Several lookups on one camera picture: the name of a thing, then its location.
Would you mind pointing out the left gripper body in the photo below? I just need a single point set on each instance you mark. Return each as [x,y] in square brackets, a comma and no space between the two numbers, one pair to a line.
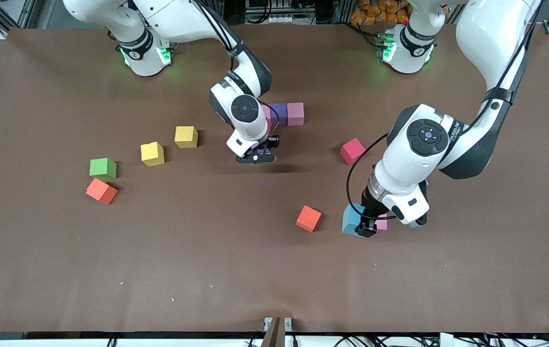
[370,203]

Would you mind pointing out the blue-violet foam cube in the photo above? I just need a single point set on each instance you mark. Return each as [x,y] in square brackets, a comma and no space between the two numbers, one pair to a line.
[266,152]
[280,113]

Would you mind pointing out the cyan foam cube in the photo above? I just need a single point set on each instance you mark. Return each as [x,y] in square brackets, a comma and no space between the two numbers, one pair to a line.
[351,221]

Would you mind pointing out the pink foam cube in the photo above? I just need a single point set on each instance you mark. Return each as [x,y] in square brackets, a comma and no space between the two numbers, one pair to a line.
[267,112]
[295,114]
[382,225]

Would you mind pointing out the yellow foam cube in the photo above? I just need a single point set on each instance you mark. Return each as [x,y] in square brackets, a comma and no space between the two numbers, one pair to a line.
[152,154]
[186,137]

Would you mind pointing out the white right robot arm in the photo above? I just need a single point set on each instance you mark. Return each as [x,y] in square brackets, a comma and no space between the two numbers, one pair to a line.
[183,19]

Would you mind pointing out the orange foam cube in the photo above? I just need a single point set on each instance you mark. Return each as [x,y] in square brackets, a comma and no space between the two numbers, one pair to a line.
[308,218]
[101,191]

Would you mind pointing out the brown paper table cover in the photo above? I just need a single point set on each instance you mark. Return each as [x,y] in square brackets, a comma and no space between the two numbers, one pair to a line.
[274,270]

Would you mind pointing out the metal equipment rack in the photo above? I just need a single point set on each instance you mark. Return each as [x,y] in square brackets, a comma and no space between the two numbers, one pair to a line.
[274,19]

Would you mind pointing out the green foam cube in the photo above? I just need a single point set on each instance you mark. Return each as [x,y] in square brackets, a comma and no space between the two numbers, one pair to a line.
[103,168]

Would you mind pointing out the orange bag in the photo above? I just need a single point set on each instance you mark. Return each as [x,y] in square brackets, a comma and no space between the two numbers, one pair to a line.
[375,9]

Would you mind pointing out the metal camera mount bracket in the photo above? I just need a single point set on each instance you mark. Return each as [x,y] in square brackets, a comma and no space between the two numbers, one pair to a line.
[277,330]

